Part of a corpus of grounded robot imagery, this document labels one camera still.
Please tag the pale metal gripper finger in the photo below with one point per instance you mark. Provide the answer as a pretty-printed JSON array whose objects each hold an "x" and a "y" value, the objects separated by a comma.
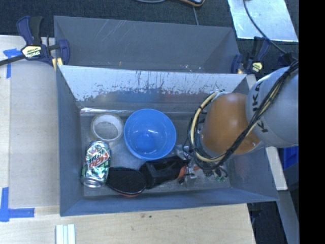
[
  {"x": 192, "y": 176},
  {"x": 181, "y": 152}
]

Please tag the black and orange tool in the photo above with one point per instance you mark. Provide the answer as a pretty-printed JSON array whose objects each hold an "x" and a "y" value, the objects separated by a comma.
[{"x": 160, "y": 171}]

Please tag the blue plastic bowl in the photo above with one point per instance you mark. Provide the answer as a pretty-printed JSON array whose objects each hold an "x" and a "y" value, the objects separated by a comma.
[{"x": 149, "y": 136}]

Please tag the green soda can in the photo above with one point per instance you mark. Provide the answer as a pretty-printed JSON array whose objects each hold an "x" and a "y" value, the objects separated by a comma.
[{"x": 96, "y": 161}]

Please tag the clear tape roll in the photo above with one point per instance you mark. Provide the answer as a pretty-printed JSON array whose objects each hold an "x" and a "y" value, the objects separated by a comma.
[{"x": 95, "y": 131}]

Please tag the grey metal bin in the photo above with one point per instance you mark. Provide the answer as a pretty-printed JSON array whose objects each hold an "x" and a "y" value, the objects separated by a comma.
[{"x": 142, "y": 44}]

